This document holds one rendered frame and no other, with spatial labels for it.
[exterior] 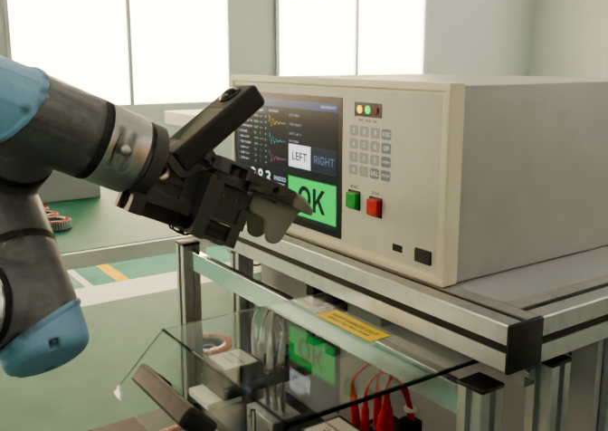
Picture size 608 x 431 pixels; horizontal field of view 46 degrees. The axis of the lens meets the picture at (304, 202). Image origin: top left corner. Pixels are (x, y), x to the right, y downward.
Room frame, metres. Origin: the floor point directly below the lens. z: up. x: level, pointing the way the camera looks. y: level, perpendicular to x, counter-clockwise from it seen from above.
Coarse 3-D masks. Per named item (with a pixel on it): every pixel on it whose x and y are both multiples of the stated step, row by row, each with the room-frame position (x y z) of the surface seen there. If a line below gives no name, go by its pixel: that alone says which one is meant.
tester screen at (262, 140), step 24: (264, 120) 0.97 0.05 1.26; (288, 120) 0.92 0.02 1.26; (312, 120) 0.88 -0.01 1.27; (336, 120) 0.84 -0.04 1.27; (240, 144) 1.03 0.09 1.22; (264, 144) 0.97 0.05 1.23; (288, 144) 0.92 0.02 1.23; (312, 144) 0.88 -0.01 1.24; (336, 144) 0.84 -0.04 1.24; (288, 168) 0.92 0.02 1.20; (336, 168) 0.84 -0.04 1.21; (336, 216) 0.84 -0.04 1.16
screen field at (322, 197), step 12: (300, 180) 0.90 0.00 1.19; (300, 192) 0.90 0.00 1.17; (312, 192) 0.88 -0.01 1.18; (324, 192) 0.86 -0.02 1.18; (336, 192) 0.84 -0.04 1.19; (312, 204) 0.88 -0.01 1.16; (324, 204) 0.86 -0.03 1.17; (336, 204) 0.84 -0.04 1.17; (312, 216) 0.88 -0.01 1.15; (324, 216) 0.86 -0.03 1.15
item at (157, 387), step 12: (144, 372) 0.61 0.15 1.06; (156, 372) 0.62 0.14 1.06; (144, 384) 0.59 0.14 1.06; (156, 384) 0.58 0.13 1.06; (168, 384) 0.58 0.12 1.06; (156, 396) 0.57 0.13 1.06; (168, 396) 0.56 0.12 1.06; (180, 396) 0.56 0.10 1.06; (168, 408) 0.55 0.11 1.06; (180, 408) 0.54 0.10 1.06; (192, 408) 0.53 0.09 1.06; (180, 420) 0.53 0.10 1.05; (192, 420) 0.53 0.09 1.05; (204, 420) 0.54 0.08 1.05
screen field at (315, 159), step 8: (296, 152) 0.91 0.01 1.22; (304, 152) 0.89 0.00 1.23; (312, 152) 0.88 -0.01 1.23; (320, 152) 0.86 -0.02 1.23; (328, 152) 0.85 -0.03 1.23; (336, 152) 0.84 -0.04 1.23; (296, 160) 0.91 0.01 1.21; (304, 160) 0.89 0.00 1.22; (312, 160) 0.88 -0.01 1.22; (320, 160) 0.86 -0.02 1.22; (328, 160) 0.85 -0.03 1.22; (336, 160) 0.84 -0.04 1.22; (304, 168) 0.89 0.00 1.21; (312, 168) 0.88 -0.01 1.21; (320, 168) 0.86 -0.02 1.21; (328, 168) 0.85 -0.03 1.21
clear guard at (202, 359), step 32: (224, 320) 0.73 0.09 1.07; (256, 320) 0.73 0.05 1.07; (288, 320) 0.73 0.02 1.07; (320, 320) 0.73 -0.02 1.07; (384, 320) 0.73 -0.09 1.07; (160, 352) 0.67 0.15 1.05; (192, 352) 0.64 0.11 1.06; (224, 352) 0.64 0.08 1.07; (256, 352) 0.64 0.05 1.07; (288, 352) 0.64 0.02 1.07; (320, 352) 0.64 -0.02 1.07; (352, 352) 0.64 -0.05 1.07; (384, 352) 0.64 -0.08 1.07; (416, 352) 0.64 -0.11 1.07; (448, 352) 0.64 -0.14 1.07; (128, 384) 0.67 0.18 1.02; (192, 384) 0.61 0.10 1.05; (224, 384) 0.58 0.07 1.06; (256, 384) 0.57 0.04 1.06; (288, 384) 0.57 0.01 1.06; (320, 384) 0.57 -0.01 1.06; (352, 384) 0.57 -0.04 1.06; (384, 384) 0.57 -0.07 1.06; (160, 416) 0.60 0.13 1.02; (224, 416) 0.55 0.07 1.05; (256, 416) 0.53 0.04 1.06; (288, 416) 0.52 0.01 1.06; (320, 416) 0.53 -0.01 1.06
